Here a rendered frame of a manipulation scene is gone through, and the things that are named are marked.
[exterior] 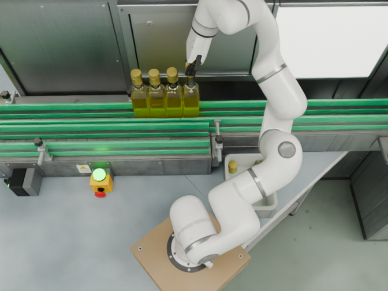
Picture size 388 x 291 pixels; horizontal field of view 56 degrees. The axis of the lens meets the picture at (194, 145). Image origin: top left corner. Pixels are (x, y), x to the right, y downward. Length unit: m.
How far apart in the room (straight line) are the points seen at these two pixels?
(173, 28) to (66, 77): 0.49
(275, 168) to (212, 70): 0.56
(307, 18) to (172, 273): 0.90
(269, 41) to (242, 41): 0.30
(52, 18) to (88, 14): 0.12
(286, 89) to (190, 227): 0.41
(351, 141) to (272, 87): 0.68
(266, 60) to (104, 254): 0.84
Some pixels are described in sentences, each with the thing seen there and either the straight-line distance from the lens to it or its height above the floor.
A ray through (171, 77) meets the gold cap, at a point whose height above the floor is 1.16.
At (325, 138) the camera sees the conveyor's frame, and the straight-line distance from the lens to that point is 1.47.
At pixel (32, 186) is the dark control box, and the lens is 1.44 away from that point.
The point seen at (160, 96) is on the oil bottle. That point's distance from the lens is 1.22.
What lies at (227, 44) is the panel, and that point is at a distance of 1.27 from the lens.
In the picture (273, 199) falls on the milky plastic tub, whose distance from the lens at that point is 1.31.
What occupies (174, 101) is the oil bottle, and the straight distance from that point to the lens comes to 1.24.
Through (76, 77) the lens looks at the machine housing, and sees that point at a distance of 1.48.
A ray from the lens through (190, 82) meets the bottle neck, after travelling 1.18.
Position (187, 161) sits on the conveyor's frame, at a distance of 1.32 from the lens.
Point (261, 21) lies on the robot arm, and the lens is 1.00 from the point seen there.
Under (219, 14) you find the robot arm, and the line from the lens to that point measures 0.93.
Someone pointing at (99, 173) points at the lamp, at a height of 0.85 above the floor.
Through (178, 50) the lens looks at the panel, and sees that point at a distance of 1.28.
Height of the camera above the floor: 2.01
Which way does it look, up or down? 58 degrees down
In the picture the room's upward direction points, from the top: straight up
